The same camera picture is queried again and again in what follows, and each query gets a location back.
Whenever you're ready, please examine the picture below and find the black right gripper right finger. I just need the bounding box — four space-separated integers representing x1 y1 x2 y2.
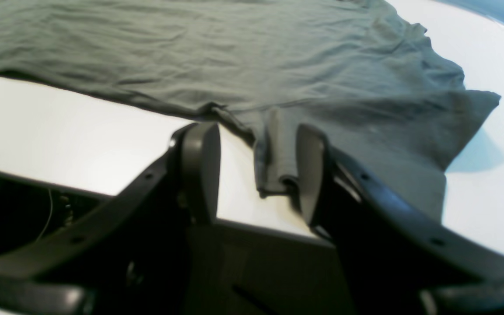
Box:
296 124 504 315

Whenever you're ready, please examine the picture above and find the grey T-shirt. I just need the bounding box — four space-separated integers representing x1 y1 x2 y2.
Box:
0 0 501 220

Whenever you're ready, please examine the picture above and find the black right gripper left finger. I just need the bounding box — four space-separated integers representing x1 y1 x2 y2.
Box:
0 122 221 315

